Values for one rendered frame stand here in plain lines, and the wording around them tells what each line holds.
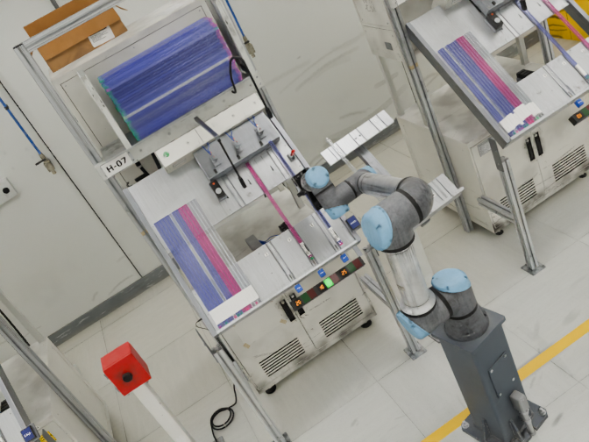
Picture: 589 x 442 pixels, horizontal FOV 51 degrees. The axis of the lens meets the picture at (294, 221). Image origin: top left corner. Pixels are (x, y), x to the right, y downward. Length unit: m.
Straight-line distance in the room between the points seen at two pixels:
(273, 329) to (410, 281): 1.15
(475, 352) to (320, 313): 1.03
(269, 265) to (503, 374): 0.96
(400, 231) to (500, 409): 0.92
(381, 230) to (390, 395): 1.28
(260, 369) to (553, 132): 1.87
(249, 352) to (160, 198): 0.84
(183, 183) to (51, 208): 1.74
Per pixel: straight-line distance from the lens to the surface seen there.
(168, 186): 2.60
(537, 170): 3.39
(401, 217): 1.74
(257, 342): 2.92
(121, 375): 2.60
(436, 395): 2.79
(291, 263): 2.47
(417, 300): 1.96
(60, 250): 4.32
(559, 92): 2.96
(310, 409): 2.99
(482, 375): 2.26
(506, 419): 2.48
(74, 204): 4.21
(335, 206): 2.09
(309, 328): 2.99
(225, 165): 2.53
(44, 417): 2.92
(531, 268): 3.18
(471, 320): 2.15
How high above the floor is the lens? 2.12
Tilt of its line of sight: 30 degrees down
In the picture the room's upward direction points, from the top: 28 degrees counter-clockwise
